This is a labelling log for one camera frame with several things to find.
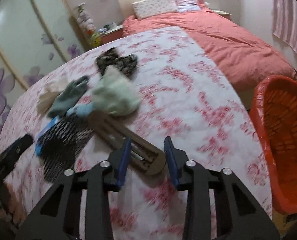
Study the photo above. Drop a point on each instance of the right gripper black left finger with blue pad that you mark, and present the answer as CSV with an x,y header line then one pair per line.
x,y
57,214

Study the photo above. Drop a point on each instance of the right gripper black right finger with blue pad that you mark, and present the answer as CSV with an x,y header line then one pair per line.
x,y
238,214

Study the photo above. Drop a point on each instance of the black white striped cloth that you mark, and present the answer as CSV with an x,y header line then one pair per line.
x,y
59,144

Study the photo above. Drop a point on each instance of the grey-green sock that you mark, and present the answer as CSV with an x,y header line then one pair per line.
x,y
69,97

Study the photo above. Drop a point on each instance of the light blue cream tube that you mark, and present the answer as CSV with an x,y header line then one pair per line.
x,y
81,110

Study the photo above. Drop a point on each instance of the light green towel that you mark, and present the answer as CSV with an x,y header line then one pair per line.
x,y
114,94

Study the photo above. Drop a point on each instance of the left hand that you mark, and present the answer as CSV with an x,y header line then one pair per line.
x,y
11,209

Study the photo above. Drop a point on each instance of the crumpled white tissue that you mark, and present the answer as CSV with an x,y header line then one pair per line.
x,y
51,91

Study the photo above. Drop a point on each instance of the orange plastic laundry basket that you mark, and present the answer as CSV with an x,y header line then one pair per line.
x,y
274,115

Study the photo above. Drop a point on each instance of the wardrobe with floral glass doors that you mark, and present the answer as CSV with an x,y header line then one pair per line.
x,y
36,37

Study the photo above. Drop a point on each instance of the salmon pink duvet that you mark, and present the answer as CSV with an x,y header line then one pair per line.
x,y
244,58

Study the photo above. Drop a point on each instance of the black floral scrunchie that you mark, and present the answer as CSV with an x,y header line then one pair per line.
x,y
127,65

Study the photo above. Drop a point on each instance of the hanging plush toys organizer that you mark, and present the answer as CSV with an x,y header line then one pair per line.
x,y
87,26

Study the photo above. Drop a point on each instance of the pink bedside table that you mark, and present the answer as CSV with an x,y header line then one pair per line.
x,y
110,35

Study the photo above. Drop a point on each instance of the right bedside table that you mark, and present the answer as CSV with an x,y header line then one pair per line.
x,y
223,14

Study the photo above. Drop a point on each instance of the pink striped curtain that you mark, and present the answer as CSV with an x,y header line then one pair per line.
x,y
285,22

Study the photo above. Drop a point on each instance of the pink striped pillow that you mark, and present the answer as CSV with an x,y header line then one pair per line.
x,y
187,5

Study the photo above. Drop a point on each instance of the white floral pillow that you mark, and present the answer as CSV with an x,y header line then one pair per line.
x,y
148,8

